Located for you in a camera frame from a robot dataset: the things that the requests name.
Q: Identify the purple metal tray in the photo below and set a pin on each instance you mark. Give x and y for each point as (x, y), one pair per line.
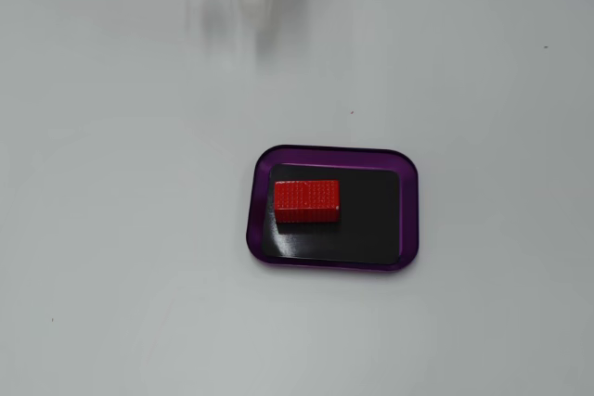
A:
(257, 210)

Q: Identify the red rectangular cube block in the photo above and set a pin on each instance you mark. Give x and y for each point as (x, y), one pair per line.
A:
(306, 199)

